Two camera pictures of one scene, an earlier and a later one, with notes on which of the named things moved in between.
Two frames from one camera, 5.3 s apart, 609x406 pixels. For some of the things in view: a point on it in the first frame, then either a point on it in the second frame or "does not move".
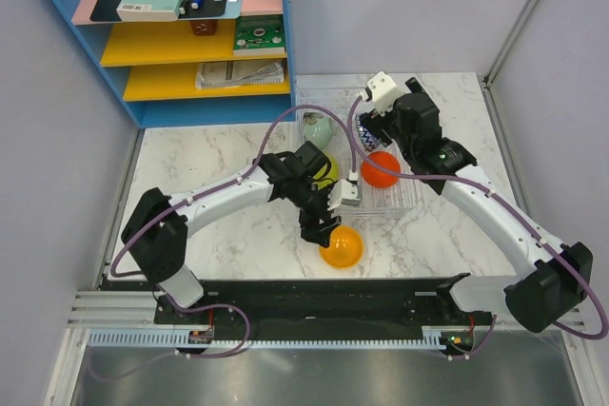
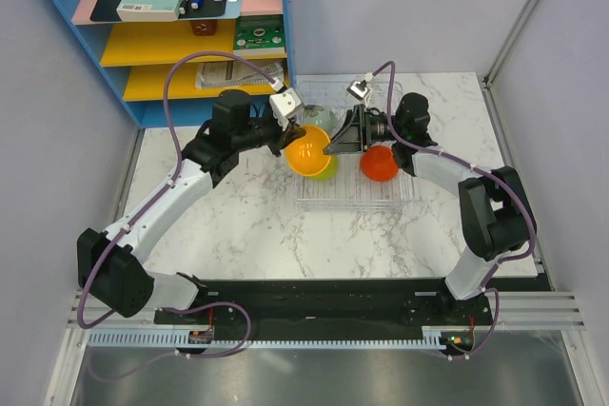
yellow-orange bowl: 346,246 → 305,155
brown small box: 204,28 does not move
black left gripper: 311,230 → 293,131
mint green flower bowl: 318,128 does not move
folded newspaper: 223,74 does not move
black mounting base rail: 326,303 does not move
